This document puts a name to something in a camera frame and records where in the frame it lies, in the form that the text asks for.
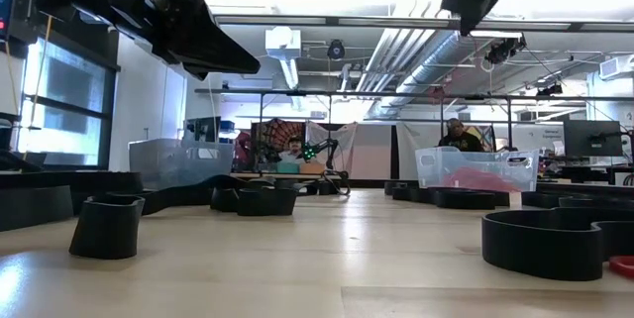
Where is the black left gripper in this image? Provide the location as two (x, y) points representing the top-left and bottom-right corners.
(106, 0), (262, 81)

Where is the colourful patterned quilt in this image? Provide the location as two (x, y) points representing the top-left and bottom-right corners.
(468, 123), (497, 154)

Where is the background desk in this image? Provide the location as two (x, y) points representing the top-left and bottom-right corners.
(539, 157), (634, 185)

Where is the white wall unit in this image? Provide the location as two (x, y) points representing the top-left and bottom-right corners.
(597, 53), (634, 82)

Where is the grey translucent plastic basket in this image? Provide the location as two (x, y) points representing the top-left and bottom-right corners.
(129, 138), (237, 188)

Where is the black ceiling camera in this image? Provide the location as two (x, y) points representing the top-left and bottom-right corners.
(326, 39), (347, 60)

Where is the black background monitor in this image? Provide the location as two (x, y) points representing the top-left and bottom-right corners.
(563, 119), (625, 158)

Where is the person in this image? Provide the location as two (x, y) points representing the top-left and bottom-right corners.
(437, 117), (485, 154)
(276, 135), (306, 164)

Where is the silver ceiling duct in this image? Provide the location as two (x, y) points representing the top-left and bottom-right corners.
(364, 0), (526, 109)

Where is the red patterned cloth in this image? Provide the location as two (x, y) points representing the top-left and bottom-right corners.
(251, 118), (306, 165)

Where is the black pipe rail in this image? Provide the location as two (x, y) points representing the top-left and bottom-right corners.
(194, 87), (634, 180)

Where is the large window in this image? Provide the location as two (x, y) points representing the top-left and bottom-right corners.
(17, 35), (119, 168)

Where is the black ceiling rig equipment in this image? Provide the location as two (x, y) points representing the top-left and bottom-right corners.
(483, 35), (527, 65)

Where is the grey overhead beam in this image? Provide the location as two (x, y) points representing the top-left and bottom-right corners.
(212, 14), (634, 31)

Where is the clear plastic basket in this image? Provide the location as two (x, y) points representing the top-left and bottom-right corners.
(414, 146), (540, 193)

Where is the white hanging cloth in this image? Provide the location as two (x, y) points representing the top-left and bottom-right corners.
(394, 122), (450, 180)
(305, 120), (359, 170)

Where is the pink hanging cloth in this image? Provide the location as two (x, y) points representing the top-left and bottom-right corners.
(349, 123), (393, 180)

